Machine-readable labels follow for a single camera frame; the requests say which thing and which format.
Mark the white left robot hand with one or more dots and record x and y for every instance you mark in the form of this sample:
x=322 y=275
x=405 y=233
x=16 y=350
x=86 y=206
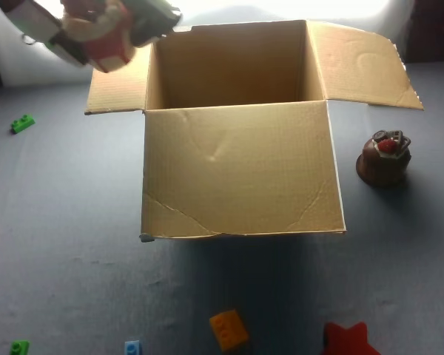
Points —
x=33 y=18

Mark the pink strawberry toy cake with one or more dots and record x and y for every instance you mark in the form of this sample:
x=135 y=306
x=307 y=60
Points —
x=107 y=51

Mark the brown cardboard box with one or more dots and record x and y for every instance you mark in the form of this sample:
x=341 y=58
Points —
x=240 y=166

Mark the chocolate toy cake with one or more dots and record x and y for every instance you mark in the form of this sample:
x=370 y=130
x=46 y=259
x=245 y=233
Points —
x=383 y=166

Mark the green toy building block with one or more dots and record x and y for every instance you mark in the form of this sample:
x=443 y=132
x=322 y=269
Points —
x=22 y=124
x=18 y=348

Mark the white backdrop sheet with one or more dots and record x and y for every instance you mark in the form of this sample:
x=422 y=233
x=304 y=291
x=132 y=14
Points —
x=244 y=9

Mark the grey table cloth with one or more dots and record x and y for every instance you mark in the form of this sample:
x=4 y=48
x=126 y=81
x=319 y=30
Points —
x=77 y=277

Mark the blue toy building block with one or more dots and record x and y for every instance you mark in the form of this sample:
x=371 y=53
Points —
x=133 y=348

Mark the orange toy building block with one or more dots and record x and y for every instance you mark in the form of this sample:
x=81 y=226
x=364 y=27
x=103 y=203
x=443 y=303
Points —
x=229 y=331

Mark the red star toy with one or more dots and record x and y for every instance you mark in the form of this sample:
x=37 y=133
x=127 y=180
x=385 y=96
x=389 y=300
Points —
x=348 y=342

